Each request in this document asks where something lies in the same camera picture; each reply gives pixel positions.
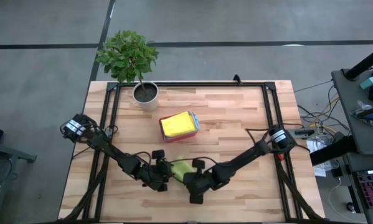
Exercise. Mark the grey desk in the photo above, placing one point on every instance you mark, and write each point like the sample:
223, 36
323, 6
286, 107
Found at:
348, 102

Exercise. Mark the small teal box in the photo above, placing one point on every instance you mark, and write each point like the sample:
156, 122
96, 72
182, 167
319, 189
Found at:
369, 82

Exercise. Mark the black beam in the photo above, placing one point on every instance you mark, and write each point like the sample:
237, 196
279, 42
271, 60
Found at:
329, 152

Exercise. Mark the black metal rig frame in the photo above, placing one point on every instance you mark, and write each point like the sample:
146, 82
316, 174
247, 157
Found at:
189, 84

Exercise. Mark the black pole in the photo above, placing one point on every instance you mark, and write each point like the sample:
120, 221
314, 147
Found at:
366, 62

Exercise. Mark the green plant in white pot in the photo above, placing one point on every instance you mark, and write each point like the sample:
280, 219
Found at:
127, 56

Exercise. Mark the black clamp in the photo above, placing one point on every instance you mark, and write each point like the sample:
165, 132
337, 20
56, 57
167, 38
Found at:
237, 79

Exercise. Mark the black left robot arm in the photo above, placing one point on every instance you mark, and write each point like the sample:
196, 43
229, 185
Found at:
111, 149

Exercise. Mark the pink plastic bin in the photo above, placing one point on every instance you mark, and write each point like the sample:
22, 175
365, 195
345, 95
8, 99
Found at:
173, 139

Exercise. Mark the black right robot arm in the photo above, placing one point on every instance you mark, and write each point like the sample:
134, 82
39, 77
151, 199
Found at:
251, 155

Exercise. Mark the grey side table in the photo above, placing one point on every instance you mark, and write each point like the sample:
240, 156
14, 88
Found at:
5, 155

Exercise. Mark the white paper sheet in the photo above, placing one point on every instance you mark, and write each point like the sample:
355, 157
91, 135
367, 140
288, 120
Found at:
321, 171

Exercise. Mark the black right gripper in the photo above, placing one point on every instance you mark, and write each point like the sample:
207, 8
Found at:
201, 182

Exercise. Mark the green microfiber towel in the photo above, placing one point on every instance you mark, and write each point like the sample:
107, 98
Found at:
181, 169

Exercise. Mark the yellow microfiber towel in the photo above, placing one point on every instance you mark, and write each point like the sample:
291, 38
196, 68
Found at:
177, 124

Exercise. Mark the black computer mouse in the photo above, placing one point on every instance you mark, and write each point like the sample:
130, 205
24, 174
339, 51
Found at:
350, 207

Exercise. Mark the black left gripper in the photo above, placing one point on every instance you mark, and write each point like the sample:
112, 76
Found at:
156, 172

